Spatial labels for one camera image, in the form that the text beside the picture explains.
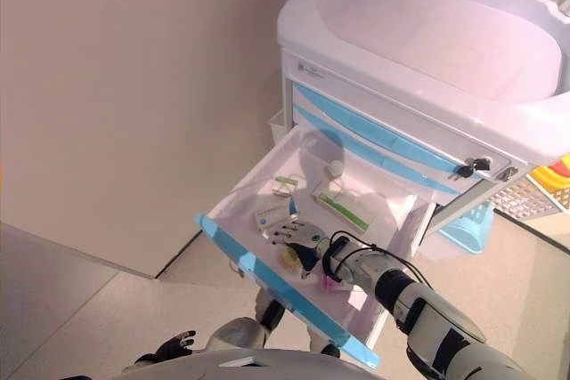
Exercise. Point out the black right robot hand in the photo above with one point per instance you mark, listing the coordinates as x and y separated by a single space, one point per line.
307 233

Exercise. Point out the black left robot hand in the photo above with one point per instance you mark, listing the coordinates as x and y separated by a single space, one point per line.
173 346

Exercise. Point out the yellow pill bottle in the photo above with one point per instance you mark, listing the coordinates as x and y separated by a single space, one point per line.
289 260

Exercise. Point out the white drawer blue front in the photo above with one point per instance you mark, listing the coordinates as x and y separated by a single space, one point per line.
285 288

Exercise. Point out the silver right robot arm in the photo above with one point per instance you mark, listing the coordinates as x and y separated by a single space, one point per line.
423 309

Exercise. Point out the blue white medicine box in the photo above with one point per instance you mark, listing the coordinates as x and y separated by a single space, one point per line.
271 215

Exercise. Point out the long green white medicine box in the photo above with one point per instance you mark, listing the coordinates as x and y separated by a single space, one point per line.
343 206

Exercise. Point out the small green white medicine box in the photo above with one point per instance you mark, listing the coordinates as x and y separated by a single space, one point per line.
284 186

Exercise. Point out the small white medicine bottle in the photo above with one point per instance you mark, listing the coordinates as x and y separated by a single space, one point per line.
334 168

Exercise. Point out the shallow drawer blue front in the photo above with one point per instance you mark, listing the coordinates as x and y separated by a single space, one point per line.
347 142
356 124

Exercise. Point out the grey left robot leg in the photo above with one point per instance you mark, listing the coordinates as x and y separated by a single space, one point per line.
236 333

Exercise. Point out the grey robot leg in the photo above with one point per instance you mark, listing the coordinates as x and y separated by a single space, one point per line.
323 344
236 333

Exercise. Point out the grey robot torso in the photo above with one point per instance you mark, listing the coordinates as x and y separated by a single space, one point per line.
267 369

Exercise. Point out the white side bin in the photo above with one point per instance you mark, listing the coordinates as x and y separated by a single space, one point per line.
277 128

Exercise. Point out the grey right robot leg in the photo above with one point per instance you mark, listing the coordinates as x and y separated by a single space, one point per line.
323 344

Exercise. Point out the white bin blue lid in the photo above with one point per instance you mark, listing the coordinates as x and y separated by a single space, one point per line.
463 233

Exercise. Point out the black cart keys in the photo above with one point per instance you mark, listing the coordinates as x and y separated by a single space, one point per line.
472 168

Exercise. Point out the metal cart latch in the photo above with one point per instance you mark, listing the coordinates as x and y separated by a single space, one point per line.
507 174

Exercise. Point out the white perforated basket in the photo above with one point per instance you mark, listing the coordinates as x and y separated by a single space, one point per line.
530 202

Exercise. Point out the white medical cart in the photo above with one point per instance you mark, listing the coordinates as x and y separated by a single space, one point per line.
445 42

